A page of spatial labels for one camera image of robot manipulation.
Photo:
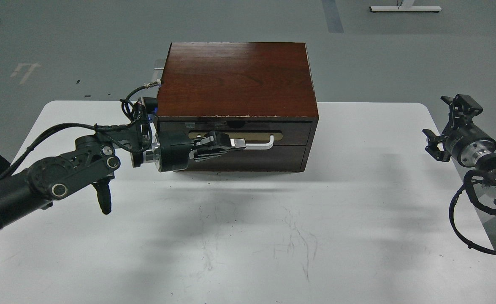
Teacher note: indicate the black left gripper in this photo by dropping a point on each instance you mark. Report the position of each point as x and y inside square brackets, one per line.
[173, 149]

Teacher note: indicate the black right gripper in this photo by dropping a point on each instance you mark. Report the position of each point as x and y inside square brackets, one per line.
[461, 139]

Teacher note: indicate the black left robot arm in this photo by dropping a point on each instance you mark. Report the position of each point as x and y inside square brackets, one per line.
[93, 161]

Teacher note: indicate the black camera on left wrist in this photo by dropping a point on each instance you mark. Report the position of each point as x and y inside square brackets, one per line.
[148, 109]

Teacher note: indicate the white table leg base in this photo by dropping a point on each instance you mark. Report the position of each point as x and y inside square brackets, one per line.
[405, 6]

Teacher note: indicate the dark wooden cabinet box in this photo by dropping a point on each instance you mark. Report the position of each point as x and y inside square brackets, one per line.
[248, 81]

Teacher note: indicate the wooden drawer with white handle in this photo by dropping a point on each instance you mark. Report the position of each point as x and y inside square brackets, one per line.
[285, 133]

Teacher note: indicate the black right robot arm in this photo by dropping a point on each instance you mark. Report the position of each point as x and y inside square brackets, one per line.
[479, 184]

